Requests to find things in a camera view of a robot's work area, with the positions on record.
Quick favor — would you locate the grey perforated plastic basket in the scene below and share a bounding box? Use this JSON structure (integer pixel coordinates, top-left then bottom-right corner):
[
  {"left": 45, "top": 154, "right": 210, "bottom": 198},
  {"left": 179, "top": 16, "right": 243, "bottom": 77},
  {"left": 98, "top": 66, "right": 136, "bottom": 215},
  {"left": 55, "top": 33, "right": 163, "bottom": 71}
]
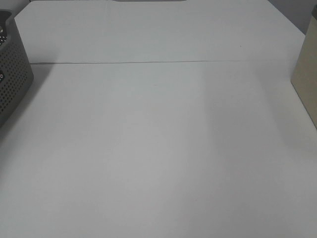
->
[{"left": 0, "top": 9, "right": 34, "bottom": 125}]

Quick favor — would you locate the beige box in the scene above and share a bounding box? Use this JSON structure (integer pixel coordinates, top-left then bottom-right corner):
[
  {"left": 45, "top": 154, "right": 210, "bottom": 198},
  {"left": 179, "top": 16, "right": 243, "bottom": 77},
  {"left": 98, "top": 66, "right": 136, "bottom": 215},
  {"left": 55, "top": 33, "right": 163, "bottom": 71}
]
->
[{"left": 291, "top": 6, "right": 317, "bottom": 125}]

